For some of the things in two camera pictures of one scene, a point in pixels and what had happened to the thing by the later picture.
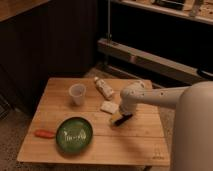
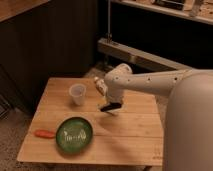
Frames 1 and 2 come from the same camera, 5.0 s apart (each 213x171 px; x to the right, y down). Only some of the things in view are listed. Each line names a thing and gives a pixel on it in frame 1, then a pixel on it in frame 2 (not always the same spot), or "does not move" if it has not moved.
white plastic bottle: (103, 88) does not move
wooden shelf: (194, 10) does not move
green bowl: (73, 134) does not move
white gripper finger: (128, 113) to (122, 102)
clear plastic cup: (77, 92) does not move
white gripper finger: (115, 118) to (103, 106)
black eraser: (123, 119) to (111, 106)
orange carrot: (45, 134) does not move
